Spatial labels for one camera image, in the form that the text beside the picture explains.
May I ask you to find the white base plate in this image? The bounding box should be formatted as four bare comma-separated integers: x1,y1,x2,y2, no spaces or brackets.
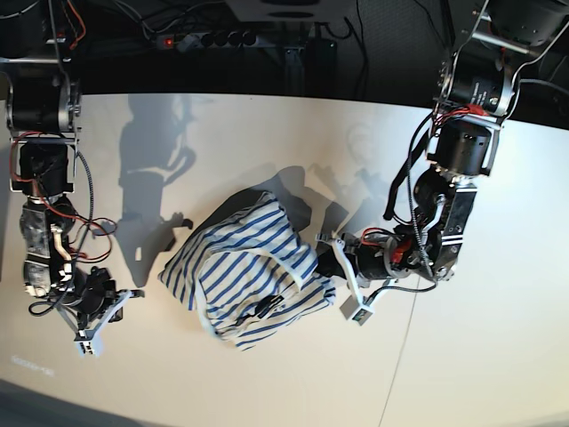
226,0,353,22

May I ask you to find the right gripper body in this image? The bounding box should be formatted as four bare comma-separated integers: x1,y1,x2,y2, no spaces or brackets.
28,267,145,342

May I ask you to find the black power adapter box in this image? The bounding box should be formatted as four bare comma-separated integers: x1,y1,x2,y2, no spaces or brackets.
304,37,337,75

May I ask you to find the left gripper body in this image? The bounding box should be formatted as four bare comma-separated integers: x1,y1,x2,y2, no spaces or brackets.
316,229,442,302

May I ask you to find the aluminium table leg profile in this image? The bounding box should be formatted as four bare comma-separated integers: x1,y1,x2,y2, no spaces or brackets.
283,46,305,96

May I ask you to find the black power strip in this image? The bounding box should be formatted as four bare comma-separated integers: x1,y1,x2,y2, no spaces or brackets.
155,30,260,52

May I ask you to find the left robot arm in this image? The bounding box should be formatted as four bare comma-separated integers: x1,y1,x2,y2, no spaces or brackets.
317,1,568,298

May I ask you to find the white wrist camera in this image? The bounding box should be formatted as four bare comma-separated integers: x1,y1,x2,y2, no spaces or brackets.
340,298,375,326
74,336,104,357

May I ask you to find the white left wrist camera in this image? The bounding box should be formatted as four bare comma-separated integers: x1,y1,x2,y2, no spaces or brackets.
340,298,375,326

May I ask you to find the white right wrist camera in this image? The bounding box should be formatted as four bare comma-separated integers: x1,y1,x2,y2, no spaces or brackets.
74,336,104,357

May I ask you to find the blue white striped T-shirt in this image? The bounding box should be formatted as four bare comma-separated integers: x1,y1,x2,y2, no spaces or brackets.
158,192,336,351

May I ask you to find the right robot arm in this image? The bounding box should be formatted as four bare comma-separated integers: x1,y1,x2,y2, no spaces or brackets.
1,1,144,355

